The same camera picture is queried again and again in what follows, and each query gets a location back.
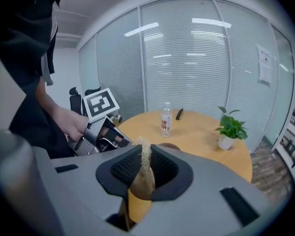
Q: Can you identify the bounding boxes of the person's black clothes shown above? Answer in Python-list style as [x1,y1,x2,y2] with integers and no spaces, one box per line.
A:
[0,0,76,158]

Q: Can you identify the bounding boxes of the black office chair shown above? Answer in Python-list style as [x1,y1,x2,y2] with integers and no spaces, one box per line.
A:
[84,88,102,116]
[69,87,84,115]

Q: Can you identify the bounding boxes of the person's left hand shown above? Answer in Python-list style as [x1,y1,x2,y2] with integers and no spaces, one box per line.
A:
[60,111,89,142]

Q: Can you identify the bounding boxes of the grey harness strap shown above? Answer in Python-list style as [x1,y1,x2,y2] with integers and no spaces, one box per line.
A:
[40,15,59,86]

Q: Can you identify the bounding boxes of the green potted plant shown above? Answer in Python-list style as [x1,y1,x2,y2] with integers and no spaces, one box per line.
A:
[214,106,249,150]

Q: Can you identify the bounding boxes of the person's left forearm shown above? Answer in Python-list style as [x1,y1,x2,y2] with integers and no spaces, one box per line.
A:
[36,77,70,133]

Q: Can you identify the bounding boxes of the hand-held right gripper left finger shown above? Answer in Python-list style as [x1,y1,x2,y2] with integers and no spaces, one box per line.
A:
[30,144,144,236]

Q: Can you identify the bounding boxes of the black metal shelving rack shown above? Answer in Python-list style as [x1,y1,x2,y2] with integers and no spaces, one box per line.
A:
[282,109,295,168]

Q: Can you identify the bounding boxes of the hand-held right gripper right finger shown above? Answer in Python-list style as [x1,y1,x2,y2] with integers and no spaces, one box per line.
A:
[137,144,288,236]

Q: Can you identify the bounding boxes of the clear plastic water bottle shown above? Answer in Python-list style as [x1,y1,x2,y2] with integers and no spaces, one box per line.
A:
[160,102,173,138]

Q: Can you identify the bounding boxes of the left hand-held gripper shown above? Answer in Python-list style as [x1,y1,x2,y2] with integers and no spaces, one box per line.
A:
[68,88,133,157]

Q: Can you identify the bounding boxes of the white paper notice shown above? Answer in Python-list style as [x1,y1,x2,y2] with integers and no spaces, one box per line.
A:
[256,44,272,87]

